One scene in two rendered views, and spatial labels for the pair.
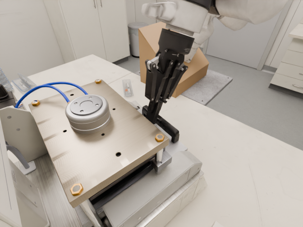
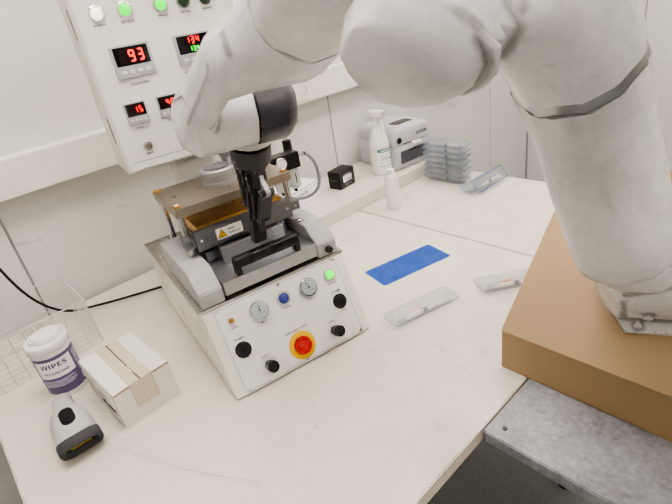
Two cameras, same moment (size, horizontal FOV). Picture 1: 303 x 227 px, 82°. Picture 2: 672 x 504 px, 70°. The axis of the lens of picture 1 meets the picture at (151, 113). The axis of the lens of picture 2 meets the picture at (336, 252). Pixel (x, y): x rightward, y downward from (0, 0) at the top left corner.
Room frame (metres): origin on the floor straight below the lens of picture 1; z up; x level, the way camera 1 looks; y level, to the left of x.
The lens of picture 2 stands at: (0.66, -0.89, 1.43)
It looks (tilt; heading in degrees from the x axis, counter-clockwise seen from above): 28 degrees down; 100
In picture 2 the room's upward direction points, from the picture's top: 10 degrees counter-clockwise
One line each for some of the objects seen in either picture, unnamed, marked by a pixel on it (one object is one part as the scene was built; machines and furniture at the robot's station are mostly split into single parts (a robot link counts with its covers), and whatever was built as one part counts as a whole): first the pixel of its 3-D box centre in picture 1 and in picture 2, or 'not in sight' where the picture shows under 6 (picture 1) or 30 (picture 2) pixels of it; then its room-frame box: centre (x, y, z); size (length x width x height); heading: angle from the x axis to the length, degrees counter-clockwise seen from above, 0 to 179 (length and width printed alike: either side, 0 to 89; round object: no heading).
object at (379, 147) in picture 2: not in sight; (379, 142); (0.59, 0.96, 0.92); 0.09 x 0.08 x 0.25; 133
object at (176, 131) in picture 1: (159, 122); (266, 253); (0.37, -0.02, 0.99); 0.15 x 0.02 x 0.04; 38
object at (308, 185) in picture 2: not in sight; (289, 198); (0.26, 0.70, 0.83); 0.23 x 0.12 x 0.07; 60
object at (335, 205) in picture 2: not in sight; (345, 190); (0.44, 0.87, 0.77); 0.84 x 0.30 x 0.04; 48
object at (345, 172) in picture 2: not in sight; (341, 177); (0.44, 0.87, 0.83); 0.09 x 0.06 x 0.07; 56
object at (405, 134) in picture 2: not in sight; (394, 140); (0.65, 1.10, 0.88); 0.25 x 0.20 x 0.17; 132
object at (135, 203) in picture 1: (159, 185); (190, 269); (0.19, -0.02, 0.96); 0.25 x 0.05 x 0.07; 128
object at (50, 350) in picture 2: not in sight; (56, 360); (-0.13, -0.12, 0.82); 0.09 x 0.09 x 0.15
